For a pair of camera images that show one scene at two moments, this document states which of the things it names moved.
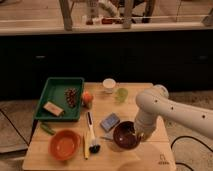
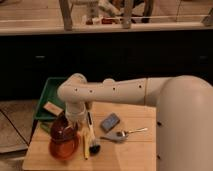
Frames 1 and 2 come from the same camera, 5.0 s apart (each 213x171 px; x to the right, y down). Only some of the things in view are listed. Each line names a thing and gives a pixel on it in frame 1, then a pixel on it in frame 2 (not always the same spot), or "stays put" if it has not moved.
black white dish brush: x=94 y=146 stays put
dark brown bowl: x=125 y=135 to x=60 y=130
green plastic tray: x=60 y=100 stays put
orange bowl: x=64 y=144 stays put
